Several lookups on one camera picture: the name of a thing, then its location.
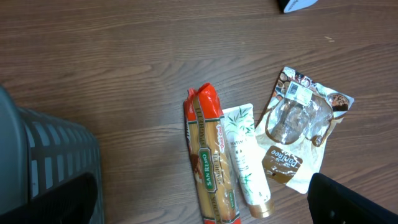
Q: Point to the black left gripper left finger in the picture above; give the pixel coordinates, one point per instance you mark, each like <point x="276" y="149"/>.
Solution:
<point x="71" y="203"/>

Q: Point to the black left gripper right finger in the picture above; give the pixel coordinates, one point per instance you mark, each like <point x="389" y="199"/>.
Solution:
<point x="332" y="203"/>

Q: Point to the beige grain snack pouch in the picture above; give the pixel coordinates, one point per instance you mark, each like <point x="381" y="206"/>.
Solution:
<point x="295" y="126"/>

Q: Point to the white gold-capped cream tube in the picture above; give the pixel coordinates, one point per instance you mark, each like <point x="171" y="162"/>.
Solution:
<point x="247" y="159"/>

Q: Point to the orange spaghetti packet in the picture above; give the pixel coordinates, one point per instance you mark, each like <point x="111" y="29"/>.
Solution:
<point x="210" y="159"/>

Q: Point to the white barcode scanner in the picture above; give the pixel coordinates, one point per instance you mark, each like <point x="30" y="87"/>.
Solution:
<point x="287" y="6"/>

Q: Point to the grey plastic shopping basket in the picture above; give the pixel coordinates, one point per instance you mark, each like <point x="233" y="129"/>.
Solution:
<point x="40" y="153"/>

